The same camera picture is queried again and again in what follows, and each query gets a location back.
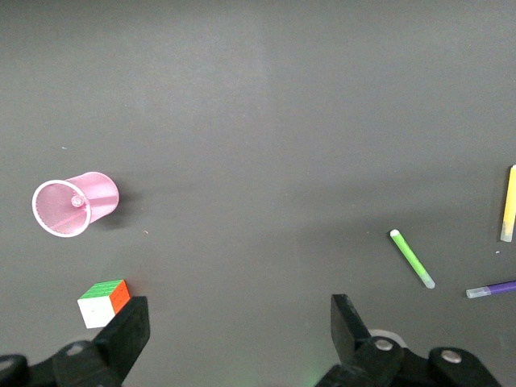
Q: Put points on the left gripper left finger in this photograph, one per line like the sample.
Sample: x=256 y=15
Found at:
x=121 y=342

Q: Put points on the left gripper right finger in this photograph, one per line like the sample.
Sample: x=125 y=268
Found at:
x=354 y=354

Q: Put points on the pink marker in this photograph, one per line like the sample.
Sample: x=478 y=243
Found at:
x=76 y=200

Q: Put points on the multicolour puzzle cube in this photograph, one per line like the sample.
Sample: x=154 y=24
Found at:
x=96 y=312

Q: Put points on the green marker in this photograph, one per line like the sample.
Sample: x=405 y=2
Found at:
x=411 y=258

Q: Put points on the translucent pink cup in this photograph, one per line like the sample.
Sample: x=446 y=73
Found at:
x=101 y=197

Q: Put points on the purple marker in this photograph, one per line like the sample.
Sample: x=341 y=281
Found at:
x=500 y=288

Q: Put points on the yellow marker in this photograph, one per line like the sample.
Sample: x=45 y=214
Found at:
x=510 y=201

